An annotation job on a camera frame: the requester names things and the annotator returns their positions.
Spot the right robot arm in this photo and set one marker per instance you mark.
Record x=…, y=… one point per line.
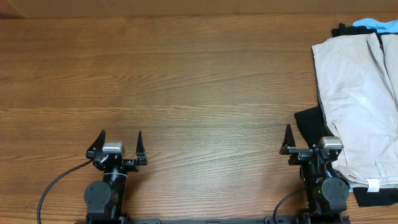
x=326, y=195

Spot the beige shorts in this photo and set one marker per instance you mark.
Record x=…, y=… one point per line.
x=357, y=89

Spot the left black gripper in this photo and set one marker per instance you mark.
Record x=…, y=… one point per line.
x=91, y=152

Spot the light blue garment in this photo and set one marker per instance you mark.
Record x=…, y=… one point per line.
x=381, y=27

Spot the black garment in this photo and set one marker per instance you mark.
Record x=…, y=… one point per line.
x=310, y=123

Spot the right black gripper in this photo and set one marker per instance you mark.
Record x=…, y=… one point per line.
x=288, y=148

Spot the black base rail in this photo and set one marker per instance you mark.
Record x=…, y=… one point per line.
x=266, y=220

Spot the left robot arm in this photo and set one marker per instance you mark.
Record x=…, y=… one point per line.
x=105, y=198

